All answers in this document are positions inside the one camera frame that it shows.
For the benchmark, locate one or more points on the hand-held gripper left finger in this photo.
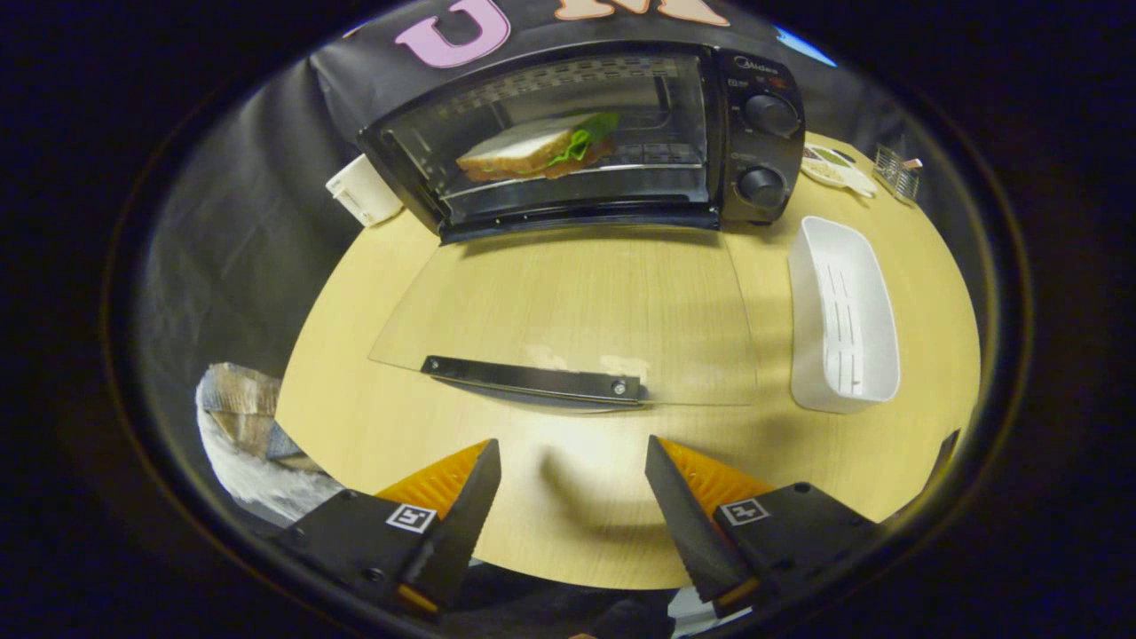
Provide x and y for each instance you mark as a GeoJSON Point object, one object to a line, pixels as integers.
{"type": "Point", "coordinates": [461, 532]}

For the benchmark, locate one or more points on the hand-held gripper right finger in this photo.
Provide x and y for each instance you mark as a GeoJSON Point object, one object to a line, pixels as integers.
{"type": "Point", "coordinates": [688, 532]}

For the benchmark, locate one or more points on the sandwich with lettuce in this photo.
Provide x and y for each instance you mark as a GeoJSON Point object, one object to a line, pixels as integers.
{"type": "Point", "coordinates": [524, 151]}

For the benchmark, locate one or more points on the black toaster oven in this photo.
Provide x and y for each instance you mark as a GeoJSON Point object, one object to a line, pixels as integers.
{"type": "Point", "coordinates": [763, 142]}

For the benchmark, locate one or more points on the white slot toaster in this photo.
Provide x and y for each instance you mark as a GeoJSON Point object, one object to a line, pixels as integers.
{"type": "Point", "coordinates": [364, 191]}

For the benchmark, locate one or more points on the white plate with green food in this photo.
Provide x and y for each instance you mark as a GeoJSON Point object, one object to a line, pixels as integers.
{"type": "Point", "coordinates": [834, 169]}

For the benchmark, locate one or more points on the patterned fuzzy blanket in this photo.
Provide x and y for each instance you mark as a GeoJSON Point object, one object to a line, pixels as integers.
{"type": "Point", "coordinates": [257, 461]}

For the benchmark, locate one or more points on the white rectangular plastic tray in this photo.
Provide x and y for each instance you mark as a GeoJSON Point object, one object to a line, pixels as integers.
{"type": "Point", "coordinates": [843, 311]}

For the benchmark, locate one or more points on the black backdrop cloth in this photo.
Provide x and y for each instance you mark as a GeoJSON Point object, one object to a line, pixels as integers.
{"type": "Point", "coordinates": [240, 222]}

